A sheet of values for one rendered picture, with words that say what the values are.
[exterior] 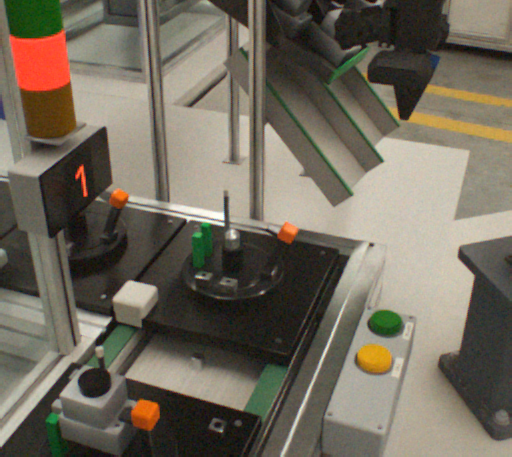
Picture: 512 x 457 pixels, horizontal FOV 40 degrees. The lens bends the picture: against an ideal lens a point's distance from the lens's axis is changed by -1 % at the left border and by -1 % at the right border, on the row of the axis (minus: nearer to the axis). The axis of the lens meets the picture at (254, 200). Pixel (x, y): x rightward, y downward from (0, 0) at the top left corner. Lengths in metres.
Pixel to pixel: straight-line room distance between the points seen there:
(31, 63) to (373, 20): 0.36
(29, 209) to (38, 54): 0.15
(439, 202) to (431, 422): 0.56
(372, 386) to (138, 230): 0.44
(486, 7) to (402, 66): 4.14
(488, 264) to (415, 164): 0.67
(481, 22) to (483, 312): 4.06
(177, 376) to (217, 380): 0.05
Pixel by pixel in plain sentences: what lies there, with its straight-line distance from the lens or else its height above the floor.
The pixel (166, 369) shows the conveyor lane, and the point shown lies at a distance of 0.94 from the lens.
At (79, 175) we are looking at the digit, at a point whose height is 1.21.
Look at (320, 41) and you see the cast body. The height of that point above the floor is 1.23.
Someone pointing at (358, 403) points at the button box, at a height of 0.96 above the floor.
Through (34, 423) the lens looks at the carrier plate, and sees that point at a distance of 0.83.
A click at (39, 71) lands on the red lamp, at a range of 0.70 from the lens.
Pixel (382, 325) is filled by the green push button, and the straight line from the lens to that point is 0.92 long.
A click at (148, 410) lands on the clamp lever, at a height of 1.08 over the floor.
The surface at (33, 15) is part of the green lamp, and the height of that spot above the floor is 1.38.
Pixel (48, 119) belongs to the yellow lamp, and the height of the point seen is 1.28.
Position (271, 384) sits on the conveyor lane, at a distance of 0.87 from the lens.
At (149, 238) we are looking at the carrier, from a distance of 1.08.
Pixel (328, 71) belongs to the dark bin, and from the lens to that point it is 1.02.
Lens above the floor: 1.56
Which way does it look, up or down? 31 degrees down
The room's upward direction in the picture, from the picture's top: straight up
